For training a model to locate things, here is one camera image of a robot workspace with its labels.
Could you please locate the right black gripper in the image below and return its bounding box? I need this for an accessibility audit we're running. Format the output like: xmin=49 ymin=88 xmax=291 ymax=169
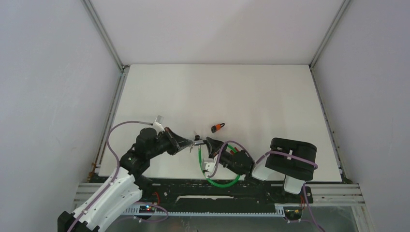
xmin=206 ymin=136 xmax=243 ymax=175

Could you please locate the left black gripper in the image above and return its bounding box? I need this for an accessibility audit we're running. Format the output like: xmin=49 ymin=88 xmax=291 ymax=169
xmin=147 ymin=127 xmax=192 ymax=159

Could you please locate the silver key bunch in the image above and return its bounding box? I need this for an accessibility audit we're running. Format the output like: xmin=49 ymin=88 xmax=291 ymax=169
xmin=189 ymin=131 xmax=203 ymax=153

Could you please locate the orange padlock with keys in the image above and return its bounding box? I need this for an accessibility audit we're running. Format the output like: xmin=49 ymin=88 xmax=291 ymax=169
xmin=211 ymin=123 xmax=225 ymax=133

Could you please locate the green cable lock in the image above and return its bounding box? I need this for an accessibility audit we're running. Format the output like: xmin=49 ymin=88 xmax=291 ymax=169
xmin=198 ymin=145 xmax=240 ymax=189

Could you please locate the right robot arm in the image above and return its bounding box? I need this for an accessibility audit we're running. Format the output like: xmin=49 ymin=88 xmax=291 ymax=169
xmin=201 ymin=137 xmax=318 ymax=202

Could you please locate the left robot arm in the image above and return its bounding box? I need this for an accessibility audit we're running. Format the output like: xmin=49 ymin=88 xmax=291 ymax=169
xmin=57 ymin=127 xmax=194 ymax=232

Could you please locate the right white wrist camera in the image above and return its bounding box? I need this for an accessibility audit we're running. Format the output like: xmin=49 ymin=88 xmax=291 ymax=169
xmin=201 ymin=158 xmax=217 ymax=178

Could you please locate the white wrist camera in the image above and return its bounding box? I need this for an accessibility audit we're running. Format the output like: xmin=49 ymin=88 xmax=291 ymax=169
xmin=152 ymin=116 xmax=164 ymax=132
xmin=201 ymin=158 xmax=217 ymax=178

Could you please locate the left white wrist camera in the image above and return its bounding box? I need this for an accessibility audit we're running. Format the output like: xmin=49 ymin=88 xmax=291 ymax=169
xmin=152 ymin=116 xmax=164 ymax=132

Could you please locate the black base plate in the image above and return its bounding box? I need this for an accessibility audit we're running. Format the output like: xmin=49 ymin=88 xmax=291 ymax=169
xmin=140 ymin=178 xmax=313 ymax=214

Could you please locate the grey cable duct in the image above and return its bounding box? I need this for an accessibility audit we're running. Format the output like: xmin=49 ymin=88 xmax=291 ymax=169
xmin=121 ymin=205 xmax=286 ymax=218

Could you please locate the left aluminium corner post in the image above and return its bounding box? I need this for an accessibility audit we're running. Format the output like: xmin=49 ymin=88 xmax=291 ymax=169
xmin=81 ymin=0 xmax=124 ymax=72

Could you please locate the aluminium corner post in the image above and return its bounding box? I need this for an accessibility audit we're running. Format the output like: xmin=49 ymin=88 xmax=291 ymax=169
xmin=309 ymin=0 xmax=352 ymax=71
xmin=81 ymin=0 xmax=124 ymax=72

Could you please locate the aluminium front frame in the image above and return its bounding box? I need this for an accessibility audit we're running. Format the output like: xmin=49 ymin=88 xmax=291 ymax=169
xmin=71 ymin=183 xmax=375 ymax=232

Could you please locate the right aluminium corner post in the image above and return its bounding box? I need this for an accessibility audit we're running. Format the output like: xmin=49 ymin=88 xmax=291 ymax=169
xmin=309 ymin=0 xmax=352 ymax=71

